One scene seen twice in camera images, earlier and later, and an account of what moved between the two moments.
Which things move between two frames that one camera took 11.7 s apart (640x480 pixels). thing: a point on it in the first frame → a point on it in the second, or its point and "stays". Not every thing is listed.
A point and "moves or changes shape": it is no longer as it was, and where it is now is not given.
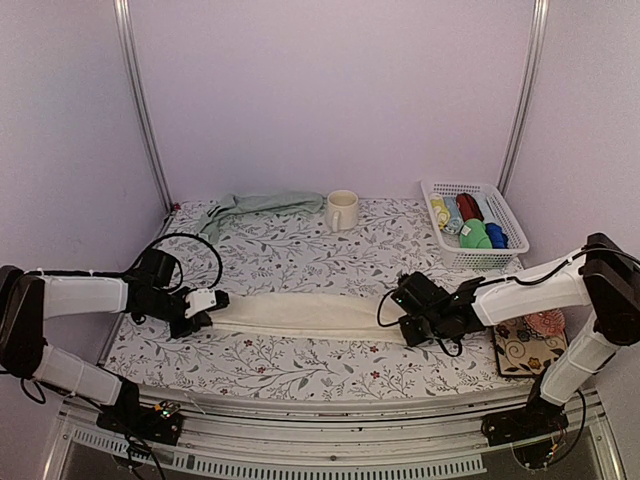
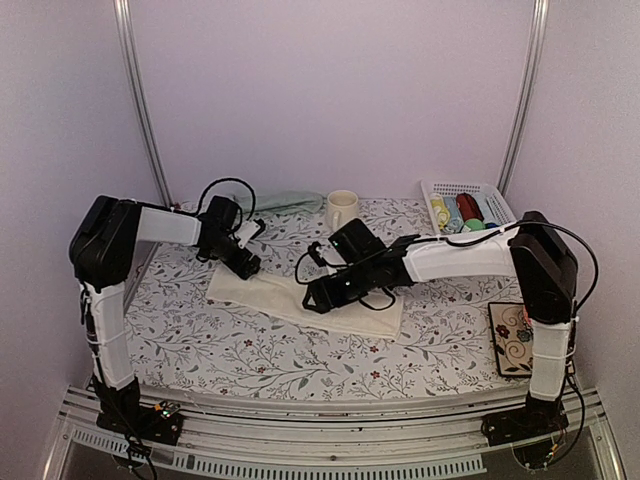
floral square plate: (522, 351) stays
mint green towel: (234, 205) stays
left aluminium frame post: (123, 26) stays
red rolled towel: (468, 207) stays
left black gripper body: (161, 307) → (234, 263)
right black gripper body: (428, 330) → (349, 292)
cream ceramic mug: (342, 210) stays
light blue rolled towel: (455, 222) stays
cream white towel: (339, 315) moves or changes shape
